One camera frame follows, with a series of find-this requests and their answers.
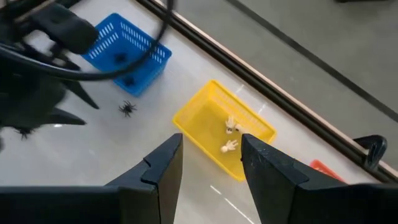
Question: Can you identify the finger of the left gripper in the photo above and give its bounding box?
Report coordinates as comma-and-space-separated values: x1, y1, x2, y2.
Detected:
63, 80, 100, 110
45, 107, 87, 126

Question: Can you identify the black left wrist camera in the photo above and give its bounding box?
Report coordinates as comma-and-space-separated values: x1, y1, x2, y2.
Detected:
29, 2, 100, 55

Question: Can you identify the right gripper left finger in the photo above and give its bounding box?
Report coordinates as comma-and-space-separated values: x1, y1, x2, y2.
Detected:
0, 133, 184, 224

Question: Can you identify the black plastic spider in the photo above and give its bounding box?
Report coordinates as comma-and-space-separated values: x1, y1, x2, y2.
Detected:
118, 100, 137, 118
113, 52, 128, 65
12, 126, 35, 140

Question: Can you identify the blue plastic basket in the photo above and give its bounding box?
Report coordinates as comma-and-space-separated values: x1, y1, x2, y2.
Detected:
81, 12, 173, 98

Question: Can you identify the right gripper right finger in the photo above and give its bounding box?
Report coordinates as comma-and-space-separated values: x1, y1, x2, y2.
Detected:
241, 133, 398, 224

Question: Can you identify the orange plastic basket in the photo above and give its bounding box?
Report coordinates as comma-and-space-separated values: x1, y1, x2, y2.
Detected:
309, 159, 348, 184

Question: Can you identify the yellow plastic basket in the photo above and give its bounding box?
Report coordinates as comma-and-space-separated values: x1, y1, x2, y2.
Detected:
172, 79, 277, 182

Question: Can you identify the white plastic skeleton hand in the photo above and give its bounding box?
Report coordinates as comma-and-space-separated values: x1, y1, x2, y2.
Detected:
224, 115, 249, 135
220, 139, 239, 154

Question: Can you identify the black metal table frame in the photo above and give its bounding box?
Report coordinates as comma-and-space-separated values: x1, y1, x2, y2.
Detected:
135, 0, 398, 184

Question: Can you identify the black rail clamp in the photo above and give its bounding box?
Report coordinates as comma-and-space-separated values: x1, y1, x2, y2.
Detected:
353, 134, 389, 170

